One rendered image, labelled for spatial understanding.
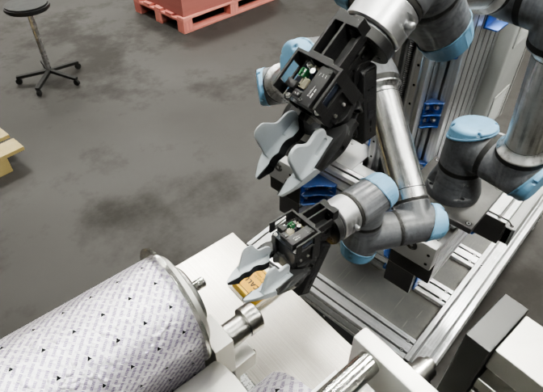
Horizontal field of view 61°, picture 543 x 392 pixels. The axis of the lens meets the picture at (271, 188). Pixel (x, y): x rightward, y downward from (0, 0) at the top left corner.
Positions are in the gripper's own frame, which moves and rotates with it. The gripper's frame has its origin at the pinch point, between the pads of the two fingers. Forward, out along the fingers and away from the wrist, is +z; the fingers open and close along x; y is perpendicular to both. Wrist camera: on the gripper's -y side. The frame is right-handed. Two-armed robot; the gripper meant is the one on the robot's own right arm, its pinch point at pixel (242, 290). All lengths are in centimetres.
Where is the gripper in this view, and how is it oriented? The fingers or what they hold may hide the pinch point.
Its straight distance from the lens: 76.9
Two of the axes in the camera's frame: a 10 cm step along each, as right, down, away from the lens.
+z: -7.7, 4.3, -4.8
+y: 0.0, -7.4, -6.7
